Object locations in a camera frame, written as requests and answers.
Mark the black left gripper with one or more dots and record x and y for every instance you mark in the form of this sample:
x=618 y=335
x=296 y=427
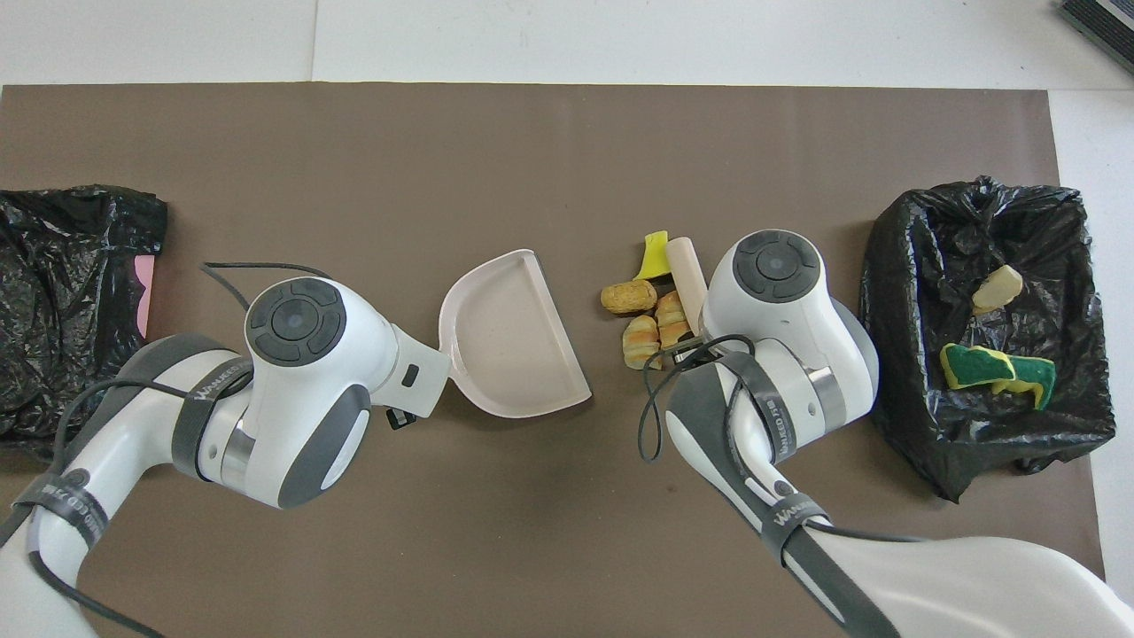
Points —
x=402 y=418

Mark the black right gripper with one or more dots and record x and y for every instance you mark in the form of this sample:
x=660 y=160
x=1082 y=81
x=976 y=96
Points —
x=682 y=354

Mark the pale yellow sponge chunk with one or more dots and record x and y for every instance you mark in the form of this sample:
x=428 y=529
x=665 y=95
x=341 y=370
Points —
x=640 y=341

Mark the brown oval sponge piece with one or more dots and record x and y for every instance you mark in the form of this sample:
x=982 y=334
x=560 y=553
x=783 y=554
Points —
x=629 y=297

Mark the beige hand brush black bristles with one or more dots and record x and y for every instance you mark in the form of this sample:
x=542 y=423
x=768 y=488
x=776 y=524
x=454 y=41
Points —
x=687 y=270

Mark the yellow sponge wedge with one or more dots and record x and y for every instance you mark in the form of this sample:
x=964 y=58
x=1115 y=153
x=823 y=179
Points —
x=654 y=260

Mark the beige plastic dustpan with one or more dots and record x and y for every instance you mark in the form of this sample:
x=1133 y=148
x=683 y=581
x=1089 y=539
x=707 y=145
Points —
x=514 y=346

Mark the green yellow curved sponge piece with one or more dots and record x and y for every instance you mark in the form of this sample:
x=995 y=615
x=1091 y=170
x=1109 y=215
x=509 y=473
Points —
x=974 y=365

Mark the beige sponge chunk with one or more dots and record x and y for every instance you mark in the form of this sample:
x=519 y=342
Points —
x=999 y=288

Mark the yellow sponge piece green backing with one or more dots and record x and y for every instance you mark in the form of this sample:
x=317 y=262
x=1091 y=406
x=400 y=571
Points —
x=1036 y=377

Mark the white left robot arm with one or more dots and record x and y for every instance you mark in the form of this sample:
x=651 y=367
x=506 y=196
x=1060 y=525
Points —
x=297 y=319

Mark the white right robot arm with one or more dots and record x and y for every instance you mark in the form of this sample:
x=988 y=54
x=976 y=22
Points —
x=775 y=266

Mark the black bag lined pink bin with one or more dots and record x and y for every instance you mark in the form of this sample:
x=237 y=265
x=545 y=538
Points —
x=62 y=292

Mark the brown paper table mat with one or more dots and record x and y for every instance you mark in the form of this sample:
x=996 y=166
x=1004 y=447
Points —
x=443 y=177

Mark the dark ribbed device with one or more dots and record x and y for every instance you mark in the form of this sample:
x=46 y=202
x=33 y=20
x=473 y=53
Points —
x=1103 y=22

